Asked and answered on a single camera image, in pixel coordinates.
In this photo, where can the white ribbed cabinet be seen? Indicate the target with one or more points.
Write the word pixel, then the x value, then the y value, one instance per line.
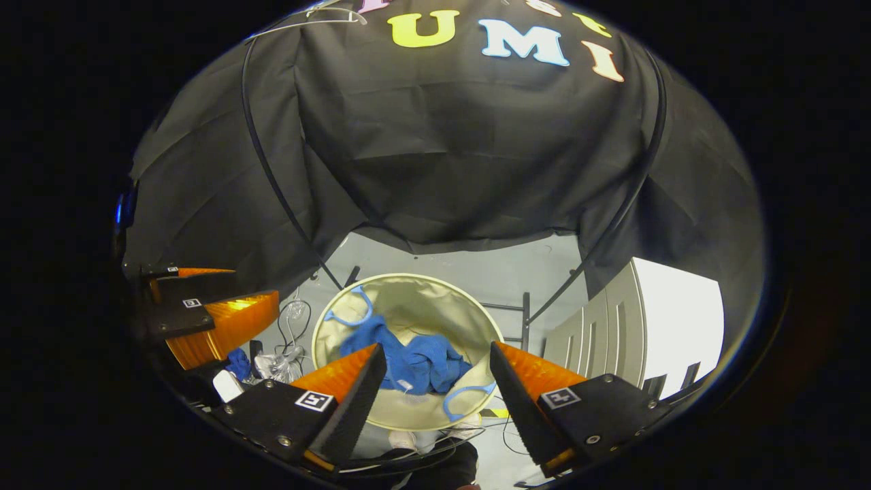
pixel 680 320

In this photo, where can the white plastic hanger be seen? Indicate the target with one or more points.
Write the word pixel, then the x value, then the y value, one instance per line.
pixel 340 20

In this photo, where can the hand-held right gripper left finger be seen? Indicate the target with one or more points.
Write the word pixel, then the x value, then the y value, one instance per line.
pixel 354 408

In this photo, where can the black backdrop cloth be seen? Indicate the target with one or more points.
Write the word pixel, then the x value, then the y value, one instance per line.
pixel 442 150

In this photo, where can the black clothes rack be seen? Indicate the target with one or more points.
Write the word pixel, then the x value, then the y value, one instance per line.
pixel 525 320

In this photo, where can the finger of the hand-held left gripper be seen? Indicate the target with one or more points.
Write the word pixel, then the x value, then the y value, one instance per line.
pixel 231 327
pixel 197 286

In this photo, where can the person's dark trousers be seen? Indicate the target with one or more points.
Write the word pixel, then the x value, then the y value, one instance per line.
pixel 442 469

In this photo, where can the beige laundry hamper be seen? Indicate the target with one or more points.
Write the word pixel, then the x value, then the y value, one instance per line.
pixel 422 299

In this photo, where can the person's white shoe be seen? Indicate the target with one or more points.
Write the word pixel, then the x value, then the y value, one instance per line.
pixel 408 440
pixel 468 427

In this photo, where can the clear plastic bag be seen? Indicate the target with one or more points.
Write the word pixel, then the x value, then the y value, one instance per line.
pixel 279 366

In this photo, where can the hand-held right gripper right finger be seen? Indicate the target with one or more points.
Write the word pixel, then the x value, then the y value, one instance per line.
pixel 520 408

